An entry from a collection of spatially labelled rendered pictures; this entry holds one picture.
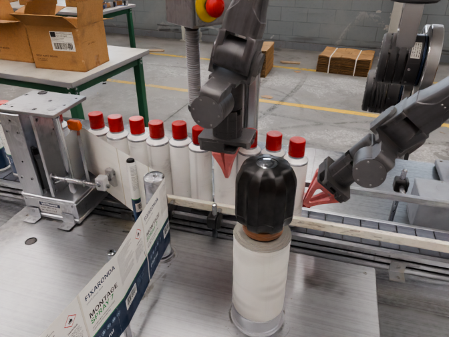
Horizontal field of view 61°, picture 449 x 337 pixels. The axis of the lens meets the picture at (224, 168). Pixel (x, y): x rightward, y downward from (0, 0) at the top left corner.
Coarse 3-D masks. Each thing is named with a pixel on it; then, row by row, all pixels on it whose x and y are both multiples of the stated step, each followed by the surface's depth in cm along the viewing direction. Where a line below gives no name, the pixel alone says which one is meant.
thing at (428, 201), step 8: (352, 192) 83; (360, 192) 83; (368, 192) 82; (376, 192) 82; (384, 192) 82; (392, 192) 82; (392, 200) 82; (400, 200) 81; (408, 200) 81; (416, 200) 80; (424, 200) 80; (432, 200) 79; (440, 200) 79; (448, 208) 79
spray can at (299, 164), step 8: (296, 136) 77; (296, 144) 75; (304, 144) 76; (288, 152) 78; (296, 152) 76; (304, 152) 77; (288, 160) 77; (296, 160) 77; (304, 160) 77; (296, 168) 77; (304, 168) 78; (296, 176) 78; (304, 176) 79; (304, 184) 80; (296, 192) 80; (296, 200) 81; (296, 208) 82
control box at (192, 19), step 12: (168, 0) 74; (180, 0) 71; (192, 0) 69; (204, 0) 69; (228, 0) 73; (168, 12) 75; (180, 12) 72; (192, 12) 70; (204, 12) 70; (180, 24) 74; (192, 24) 71; (204, 24) 72; (216, 24) 74
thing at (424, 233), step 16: (0, 176) 103; (176, 208) 91; (192, 208) 91; (352, 224) 86; (368, 224) 86; (384, 224) 86; (352, 240) 81; (368, 240) 81; (448, 240) 81; (432, 256) 77; (448, 256) 77
